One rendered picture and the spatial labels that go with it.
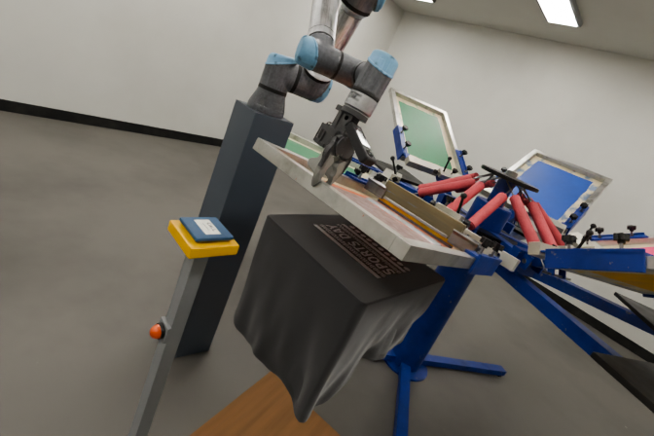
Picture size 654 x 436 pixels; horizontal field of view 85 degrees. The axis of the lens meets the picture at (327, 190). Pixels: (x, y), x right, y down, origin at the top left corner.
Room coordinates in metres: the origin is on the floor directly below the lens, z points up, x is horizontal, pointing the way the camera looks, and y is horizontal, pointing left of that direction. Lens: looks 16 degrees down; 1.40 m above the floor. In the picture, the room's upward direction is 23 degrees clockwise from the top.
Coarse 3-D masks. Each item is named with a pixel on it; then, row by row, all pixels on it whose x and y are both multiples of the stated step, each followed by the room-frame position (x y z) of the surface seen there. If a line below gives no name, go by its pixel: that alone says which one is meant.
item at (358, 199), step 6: (336, 186) 1.21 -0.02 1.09; (342, 192) 1.15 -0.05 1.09; (348, 192) 1.24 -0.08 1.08; (348, 198) 1.10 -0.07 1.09; (354, 198) 1.18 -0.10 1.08; (360, 198) 1.26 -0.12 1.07; (360, 204) 1.09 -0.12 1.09; (366, 204) 1.17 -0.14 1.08; (372, 204) 1.25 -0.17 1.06; (372, 210) 1.11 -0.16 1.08; (378, 210) 1.19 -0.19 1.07; (390, 210) 1.40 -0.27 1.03; (390, 216) 1.22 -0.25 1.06; (408, 222) 1.34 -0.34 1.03
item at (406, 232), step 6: (378, 216) 1.06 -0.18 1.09; (384, 216) 1.14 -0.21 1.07; (384, 222) 1.02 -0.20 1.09; (390, 222) 1.08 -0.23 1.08; (396, 222) 1.15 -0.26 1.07; (396, 228) 1.03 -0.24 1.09; (402, 228) 1.10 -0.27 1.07; (408, 228) 1.17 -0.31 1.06; (402, 234) 0.98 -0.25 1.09; (408, 234) 1.04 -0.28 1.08; (414, 234) 1.11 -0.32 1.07; (426, 234) 1.30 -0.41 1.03; (420, 240) 1.05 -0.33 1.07; (426, 240) 1.12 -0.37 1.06; (444, 246) 1.22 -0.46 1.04
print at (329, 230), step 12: (324, 228) 1.14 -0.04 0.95; (336, 228) 1.19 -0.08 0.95; (348, 228) 1.24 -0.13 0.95; (336, 240) 1.08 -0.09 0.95; (348, 240) 1.12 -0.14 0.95; (360, 240) 1.17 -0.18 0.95; (372, 240) 1.21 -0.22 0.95; (348, 252) 1.03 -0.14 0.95; (360, 252) 1.07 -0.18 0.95; (372, 252) 1.11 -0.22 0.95; (384, 252) 1.15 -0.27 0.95; (360, 264) 0.99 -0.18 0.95; (372, 264) 1.02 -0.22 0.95; (384, 264) 1.06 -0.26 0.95; (396, 264) 1.10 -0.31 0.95
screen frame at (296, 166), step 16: (256, 144) 1.03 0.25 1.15; (272, 144) 1.07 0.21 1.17; (272, 160) 0.97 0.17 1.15; (288, 160) 0.94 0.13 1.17; (304, 160) 1.16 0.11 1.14; (304, 176) 0.89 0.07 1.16; (320, 192) 0.84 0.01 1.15; (336, 192) 0.82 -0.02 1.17; (368, 192) 1.50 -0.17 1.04; (336, 208) 0.80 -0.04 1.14; (352, 208) 0.78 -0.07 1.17; (368, 224) 0.74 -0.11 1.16; (384, 224) 0.75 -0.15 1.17; (384, 240) 0.70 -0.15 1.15; (400, 240) 0.69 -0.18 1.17; (416, 240) 0.76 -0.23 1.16; (400, 256) 0.67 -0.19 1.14; (416, 256) 0.71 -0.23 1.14; (432, 256) 0.78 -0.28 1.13; (448, 256) 0.86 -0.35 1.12; (464, 256) 0.96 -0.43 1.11
